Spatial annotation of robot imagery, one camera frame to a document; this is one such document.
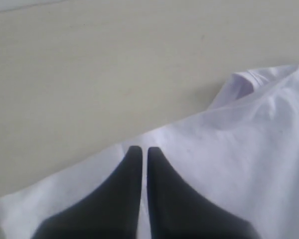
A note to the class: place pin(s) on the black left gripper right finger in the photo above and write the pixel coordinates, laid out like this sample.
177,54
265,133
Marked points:
177,211

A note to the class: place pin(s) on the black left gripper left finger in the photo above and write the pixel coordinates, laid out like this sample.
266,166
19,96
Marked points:
110,212

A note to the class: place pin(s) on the white t-shirt with red print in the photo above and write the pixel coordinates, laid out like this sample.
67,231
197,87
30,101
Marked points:
242,154

